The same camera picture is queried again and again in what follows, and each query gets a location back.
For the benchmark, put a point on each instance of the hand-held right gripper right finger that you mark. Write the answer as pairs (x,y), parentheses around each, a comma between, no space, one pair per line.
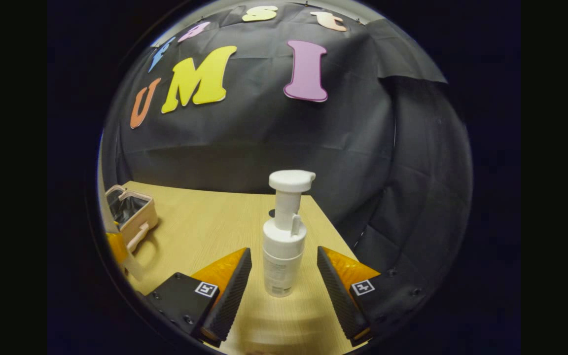
(340,301)

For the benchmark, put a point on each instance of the white pump bottle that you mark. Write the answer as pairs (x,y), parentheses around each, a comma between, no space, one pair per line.
(284,246)

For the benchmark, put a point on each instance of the pink suitcase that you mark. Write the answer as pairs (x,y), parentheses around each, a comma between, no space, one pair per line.
(133,217)

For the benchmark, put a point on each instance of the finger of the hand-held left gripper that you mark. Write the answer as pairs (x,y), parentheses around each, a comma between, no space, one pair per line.
(116,248)

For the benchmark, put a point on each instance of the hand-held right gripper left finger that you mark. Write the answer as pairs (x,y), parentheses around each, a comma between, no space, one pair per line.
(232,301)

